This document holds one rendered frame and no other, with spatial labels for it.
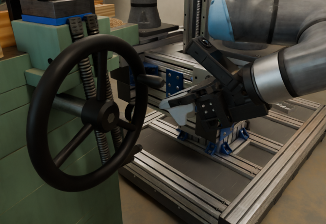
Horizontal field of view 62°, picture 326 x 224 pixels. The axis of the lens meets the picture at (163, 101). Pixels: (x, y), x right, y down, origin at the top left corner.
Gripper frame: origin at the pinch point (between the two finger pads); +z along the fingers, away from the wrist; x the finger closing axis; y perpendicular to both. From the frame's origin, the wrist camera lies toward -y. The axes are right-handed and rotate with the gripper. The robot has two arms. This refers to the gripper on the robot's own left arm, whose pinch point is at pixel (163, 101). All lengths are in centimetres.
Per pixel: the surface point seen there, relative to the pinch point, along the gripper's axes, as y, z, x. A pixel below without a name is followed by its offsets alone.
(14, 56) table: -20.6, 16.7, -14.3
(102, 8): -30.7, 27.9, 26.8
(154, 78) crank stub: -5.2, -1.7, -1.2
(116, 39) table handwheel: -14.5, -2.1, -6.8
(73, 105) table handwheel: -7.3, 9.6, -12.9
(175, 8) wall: -60, 158, 310
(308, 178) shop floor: 87, 10, 99
